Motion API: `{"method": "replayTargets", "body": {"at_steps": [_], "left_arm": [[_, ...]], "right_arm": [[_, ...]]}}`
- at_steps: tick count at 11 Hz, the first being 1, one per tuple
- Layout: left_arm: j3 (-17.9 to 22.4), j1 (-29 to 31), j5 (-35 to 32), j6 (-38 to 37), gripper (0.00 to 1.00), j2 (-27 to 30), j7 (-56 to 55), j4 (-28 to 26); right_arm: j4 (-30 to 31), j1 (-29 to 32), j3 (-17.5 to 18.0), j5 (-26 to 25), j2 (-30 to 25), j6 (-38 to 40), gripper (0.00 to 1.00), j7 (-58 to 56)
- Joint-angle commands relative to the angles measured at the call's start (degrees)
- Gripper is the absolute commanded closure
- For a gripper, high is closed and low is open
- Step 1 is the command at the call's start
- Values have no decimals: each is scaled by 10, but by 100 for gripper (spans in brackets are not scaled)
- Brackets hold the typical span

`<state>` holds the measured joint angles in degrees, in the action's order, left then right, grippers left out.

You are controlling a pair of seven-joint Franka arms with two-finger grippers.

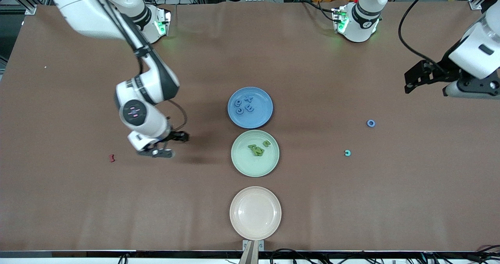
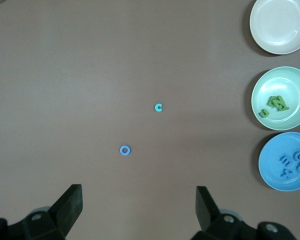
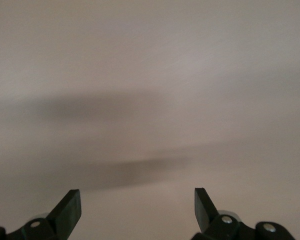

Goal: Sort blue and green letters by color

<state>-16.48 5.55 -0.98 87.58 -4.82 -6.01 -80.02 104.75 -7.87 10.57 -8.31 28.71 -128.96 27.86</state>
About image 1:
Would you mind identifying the green plate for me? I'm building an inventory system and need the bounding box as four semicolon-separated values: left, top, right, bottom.
231;130;280;178

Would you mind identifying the blue plate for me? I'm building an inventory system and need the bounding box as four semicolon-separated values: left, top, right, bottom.
228;87;273;129

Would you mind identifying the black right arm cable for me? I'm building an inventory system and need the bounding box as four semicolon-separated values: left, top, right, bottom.
84;0;188;134

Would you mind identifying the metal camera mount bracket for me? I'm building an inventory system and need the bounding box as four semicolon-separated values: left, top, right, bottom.
239;239;265;264

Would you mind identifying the black arm base cable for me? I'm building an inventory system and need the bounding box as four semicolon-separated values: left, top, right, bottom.
298;0;337;15

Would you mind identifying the pink beige plate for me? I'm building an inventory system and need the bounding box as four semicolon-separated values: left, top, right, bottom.
229;186;282;241

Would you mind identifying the metal table edge rail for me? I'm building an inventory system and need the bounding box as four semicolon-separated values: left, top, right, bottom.
0;250;500;264

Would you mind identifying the brown table cover sheet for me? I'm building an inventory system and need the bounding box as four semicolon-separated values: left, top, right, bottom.
0;0;500;253

